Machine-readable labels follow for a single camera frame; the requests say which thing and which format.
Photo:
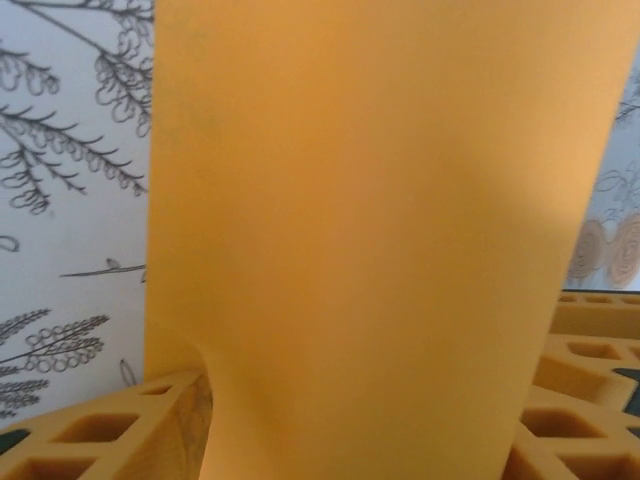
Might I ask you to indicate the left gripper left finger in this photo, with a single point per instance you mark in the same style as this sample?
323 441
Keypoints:
100 450

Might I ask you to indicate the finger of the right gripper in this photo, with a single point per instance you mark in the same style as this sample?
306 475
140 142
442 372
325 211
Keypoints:
600 325

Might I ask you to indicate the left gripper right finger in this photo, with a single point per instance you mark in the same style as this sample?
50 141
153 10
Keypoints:
615 445

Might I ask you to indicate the orange square paper sheet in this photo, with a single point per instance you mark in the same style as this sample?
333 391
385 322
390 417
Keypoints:
350 200

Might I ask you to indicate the floral print tablecloth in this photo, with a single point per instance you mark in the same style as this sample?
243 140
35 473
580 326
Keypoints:
75 225

